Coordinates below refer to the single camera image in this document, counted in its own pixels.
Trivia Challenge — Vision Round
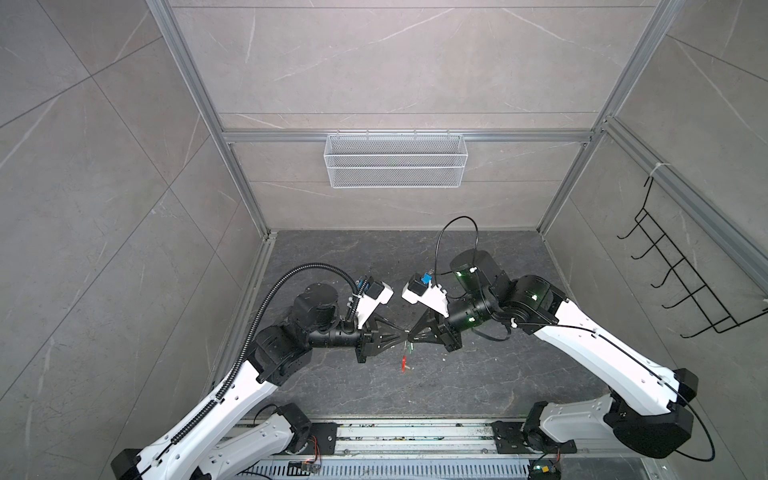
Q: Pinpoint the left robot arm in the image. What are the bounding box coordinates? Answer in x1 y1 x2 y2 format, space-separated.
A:
111 280 404 479

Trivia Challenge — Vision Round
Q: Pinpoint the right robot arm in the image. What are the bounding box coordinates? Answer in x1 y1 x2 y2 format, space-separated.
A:
402 249 698 459

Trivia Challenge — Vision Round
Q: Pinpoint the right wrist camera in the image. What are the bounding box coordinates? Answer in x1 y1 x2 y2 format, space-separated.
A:
401 273 449 318

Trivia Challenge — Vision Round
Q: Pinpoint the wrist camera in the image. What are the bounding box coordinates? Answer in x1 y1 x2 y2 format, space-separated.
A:
353 277 393 330
401 273 449 318

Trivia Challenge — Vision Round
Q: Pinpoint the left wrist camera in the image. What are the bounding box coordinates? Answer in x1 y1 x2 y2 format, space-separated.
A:
353 277 393 330

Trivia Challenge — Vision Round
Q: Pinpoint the black right camera cable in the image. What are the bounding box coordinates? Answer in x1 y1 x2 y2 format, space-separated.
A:
433 215 481 278

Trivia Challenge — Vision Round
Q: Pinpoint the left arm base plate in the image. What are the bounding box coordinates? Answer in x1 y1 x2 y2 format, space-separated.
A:
282 422 339 457

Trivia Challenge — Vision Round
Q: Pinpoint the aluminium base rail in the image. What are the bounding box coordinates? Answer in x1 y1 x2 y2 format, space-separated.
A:
161 417 667 462

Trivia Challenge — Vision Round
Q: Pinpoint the black corrugated cable conduit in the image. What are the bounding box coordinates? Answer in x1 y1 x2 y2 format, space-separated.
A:
170 262 359 445

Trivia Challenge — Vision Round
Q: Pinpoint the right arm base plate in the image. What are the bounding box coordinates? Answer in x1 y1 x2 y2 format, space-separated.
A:
490 421 578 454

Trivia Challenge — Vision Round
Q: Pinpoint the white wire mesh basket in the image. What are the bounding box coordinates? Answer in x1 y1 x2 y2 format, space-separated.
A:
323 133 469 189

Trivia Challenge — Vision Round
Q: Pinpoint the black wire hook rack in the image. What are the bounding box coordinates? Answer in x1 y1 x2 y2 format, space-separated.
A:
616 176 767 339

